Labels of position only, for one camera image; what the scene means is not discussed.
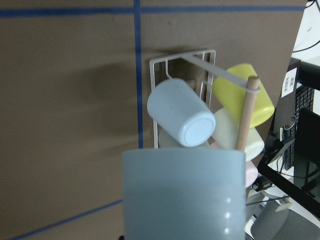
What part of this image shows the blue plastic cup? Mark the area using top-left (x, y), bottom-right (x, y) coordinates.
top-left (122, 148), bottom-right (246, 240)
top-left (147, 78), bottom-right (216, 147)

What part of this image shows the cream plastic cup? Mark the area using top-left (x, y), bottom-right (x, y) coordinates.
top-left (212, 108), bottom-right (265, 162)

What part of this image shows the yellow plastic cup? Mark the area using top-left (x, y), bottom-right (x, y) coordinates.
top-left (212, 63), bottom-right (275, 128)

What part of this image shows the grey plastic cup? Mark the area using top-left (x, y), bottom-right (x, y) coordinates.
top-left (158, 129), bottom-right (210, 149)

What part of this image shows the black box with label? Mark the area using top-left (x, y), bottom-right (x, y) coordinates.
top-left (270, 58), bottom-right (301, 141)

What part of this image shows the black keyboard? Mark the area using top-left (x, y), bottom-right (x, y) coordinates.
top-left (282, 86), bottom-right (316, 171)

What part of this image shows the white wire cup rack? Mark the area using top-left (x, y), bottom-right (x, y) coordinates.
top-left (149, 49), bottom-right (262, 153)

